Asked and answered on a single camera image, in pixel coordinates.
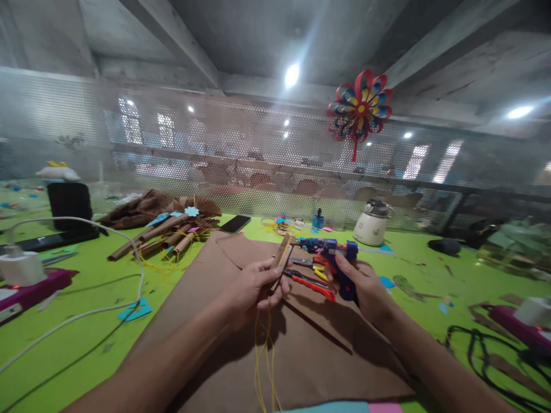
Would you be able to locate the person's left hand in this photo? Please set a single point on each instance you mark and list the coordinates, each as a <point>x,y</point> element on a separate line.
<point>245,292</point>

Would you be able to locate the person's right hand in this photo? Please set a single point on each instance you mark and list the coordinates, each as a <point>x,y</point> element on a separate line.
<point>366,288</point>

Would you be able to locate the person's left thumb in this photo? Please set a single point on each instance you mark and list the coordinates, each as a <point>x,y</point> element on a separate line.
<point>264,266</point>

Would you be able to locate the person's right thumb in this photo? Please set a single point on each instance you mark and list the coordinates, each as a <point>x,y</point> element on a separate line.
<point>357,269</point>

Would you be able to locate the person's left fingers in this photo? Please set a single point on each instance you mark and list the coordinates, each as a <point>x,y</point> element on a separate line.
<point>277,288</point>

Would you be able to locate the person's right index finger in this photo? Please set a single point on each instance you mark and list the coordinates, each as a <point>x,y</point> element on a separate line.
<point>340,269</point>

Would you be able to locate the blue glue gun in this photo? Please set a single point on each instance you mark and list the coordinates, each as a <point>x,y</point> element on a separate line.
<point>331,248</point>

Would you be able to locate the brown paper roll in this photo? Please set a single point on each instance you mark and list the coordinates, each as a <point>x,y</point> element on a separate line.
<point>284,254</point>

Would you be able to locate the clear glue stick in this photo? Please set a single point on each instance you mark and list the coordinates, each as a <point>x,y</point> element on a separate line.
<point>378,250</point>

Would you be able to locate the red utility knife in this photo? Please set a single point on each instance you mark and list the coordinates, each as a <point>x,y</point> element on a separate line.
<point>307,281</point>

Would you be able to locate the cream electric kettle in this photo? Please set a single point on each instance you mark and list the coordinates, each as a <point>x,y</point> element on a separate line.
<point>370,223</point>

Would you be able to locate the clear drinking glass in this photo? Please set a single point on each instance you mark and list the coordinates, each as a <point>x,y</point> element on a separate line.
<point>338,220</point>

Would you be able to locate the black smartphone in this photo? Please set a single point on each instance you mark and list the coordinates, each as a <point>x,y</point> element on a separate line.
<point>235,223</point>

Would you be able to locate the small blue bottle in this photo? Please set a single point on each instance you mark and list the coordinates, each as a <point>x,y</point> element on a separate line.
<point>318,220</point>

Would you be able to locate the large brown paper sheet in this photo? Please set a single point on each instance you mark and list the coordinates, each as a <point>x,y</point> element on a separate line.
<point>301,357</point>

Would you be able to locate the brown pleated paper fan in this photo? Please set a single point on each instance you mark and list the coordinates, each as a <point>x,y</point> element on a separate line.
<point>204,208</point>

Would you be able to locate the black rounded object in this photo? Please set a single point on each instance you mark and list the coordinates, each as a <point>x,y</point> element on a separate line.
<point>444,246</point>

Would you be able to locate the light blue paper flower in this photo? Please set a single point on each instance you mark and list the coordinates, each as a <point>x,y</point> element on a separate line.
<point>192,211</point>

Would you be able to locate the pile of brown paper rolls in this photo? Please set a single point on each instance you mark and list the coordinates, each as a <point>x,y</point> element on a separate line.
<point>159,238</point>

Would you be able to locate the perforated metal screen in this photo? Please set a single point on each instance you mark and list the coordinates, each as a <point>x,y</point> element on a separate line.
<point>267,142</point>

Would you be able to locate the teal paper sheet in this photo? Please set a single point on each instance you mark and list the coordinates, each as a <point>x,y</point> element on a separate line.
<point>327,408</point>

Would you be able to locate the black bag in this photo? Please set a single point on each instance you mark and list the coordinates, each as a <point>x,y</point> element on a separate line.
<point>486,232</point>

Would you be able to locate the blue paper scrap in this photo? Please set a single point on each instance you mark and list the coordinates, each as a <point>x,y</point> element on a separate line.
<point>134,309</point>

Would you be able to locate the pink paper sheet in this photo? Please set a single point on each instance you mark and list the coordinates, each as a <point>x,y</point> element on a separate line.
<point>385,406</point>

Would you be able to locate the brown cloth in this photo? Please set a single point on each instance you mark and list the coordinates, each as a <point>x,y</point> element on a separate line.
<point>133,206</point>

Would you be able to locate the clear plastic bag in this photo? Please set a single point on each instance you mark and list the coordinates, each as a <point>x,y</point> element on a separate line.
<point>516,249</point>

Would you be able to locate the red blue yellow paper pinwheel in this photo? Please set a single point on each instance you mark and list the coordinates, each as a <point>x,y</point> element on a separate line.
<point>360,107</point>

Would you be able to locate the pink power strip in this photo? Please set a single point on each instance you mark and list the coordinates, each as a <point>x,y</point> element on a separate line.
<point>516,325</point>
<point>38,290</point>

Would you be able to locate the white charger plug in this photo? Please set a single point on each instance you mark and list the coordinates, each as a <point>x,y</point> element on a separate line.
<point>536,310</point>
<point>21,266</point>

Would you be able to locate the ceiling lamp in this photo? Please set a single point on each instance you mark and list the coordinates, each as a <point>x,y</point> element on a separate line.
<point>292,75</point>
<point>520,112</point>

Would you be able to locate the black upright phone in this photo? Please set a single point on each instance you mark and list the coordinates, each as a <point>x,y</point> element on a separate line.
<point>69,206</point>

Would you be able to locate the black flat tablet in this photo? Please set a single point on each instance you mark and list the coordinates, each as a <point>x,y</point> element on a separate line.
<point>51,242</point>

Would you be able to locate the white plush toy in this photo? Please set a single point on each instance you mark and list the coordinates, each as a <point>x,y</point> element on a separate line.
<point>58,171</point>

